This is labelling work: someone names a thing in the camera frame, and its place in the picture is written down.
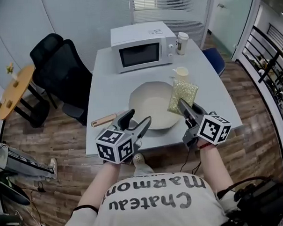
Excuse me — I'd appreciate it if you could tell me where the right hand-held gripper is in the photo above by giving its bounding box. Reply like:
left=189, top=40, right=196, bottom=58
left=177, top=96, right=233, bottom=151

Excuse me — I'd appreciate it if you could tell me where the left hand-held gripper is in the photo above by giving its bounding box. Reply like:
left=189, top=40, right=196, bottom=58
left=94, top=108, right=154, bottom=165

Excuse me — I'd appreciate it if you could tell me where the beige knitted fabric piece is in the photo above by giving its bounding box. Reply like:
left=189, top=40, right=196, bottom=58
left=165, top=78, right=200, bottom=115

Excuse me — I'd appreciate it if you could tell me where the cream frying pan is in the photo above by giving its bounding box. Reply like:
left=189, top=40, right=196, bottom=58
left=89, top=80, right=189, bottom=133

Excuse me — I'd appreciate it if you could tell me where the person's right forearm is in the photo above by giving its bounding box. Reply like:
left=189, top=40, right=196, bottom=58
left=198, top=142, right=234, bottom=195

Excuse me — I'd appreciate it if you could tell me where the person's left forearm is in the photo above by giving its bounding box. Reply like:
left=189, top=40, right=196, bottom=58
left=75, top=161, right=124, bottom=213

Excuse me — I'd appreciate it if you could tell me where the person's white shoe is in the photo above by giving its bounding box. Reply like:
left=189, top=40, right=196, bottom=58
left=133, top=153, right=145, bottom=167

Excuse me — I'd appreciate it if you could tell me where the cream mug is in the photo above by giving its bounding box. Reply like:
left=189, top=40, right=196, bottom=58
left=172, top=66, right=190, bottom=82

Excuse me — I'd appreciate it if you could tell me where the person's leg in grey trousers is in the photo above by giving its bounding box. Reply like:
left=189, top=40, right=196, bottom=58
left=133, top=162, right=155, bottom=178

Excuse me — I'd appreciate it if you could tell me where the blue chair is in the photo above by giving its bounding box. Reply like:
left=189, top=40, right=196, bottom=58
left=201, top=47, right=226, bottom=78

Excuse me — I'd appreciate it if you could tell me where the white lidded paper cup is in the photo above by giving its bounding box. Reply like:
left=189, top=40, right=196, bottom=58
left=175, top=31, right=190, bottom=56

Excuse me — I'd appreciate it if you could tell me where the white microwave oven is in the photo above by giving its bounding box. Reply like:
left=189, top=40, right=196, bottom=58
left=109, top=21, right=179, bottom=74

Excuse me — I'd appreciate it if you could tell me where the person's cream printed shirt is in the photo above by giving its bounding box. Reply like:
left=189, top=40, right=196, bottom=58
left=55, top=169, right=238, bottom=226

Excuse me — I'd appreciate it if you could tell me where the black office chair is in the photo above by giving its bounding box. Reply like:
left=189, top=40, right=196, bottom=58
left=29, top=31, right=96, bottom=129

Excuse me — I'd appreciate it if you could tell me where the black metal railing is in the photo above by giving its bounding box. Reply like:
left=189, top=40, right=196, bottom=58
left=239, top=23, right=283, bottom=148

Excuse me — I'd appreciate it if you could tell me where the black backpack with equipment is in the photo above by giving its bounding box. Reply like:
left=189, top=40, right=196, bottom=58
left=217, top=176, right=283, bottom=226

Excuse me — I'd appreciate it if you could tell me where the round wooden side table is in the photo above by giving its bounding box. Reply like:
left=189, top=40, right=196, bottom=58
left=0, top=64, right=51, bottom=130

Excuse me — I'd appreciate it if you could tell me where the small potted plant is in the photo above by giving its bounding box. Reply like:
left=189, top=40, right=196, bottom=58
left=5, top=62, right=16, bottom=81

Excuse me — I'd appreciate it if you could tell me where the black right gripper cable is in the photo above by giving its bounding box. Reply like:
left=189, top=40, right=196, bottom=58
left=178, top=147, right=203, bottom=177

